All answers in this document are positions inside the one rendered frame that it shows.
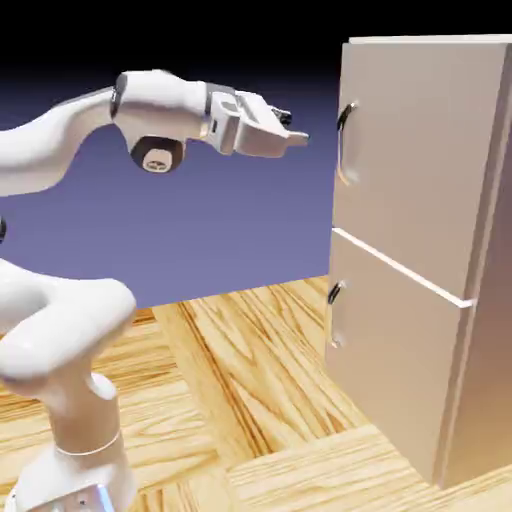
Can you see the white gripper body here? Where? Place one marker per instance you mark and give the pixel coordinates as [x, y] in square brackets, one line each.
[256, 128]

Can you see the tall beige cabinet door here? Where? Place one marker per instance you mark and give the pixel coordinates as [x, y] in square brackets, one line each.
[416, 160]

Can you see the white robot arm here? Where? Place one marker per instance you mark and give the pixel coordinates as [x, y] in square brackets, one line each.
[156, 104]

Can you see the short beige cabinet door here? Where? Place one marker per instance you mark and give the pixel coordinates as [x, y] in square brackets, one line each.
[392, 352]

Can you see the beige cabinet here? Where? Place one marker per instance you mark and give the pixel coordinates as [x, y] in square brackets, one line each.
[480, 280]

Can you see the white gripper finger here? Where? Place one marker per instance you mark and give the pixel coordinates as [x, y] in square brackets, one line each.
[282, 116]
[298, 138]

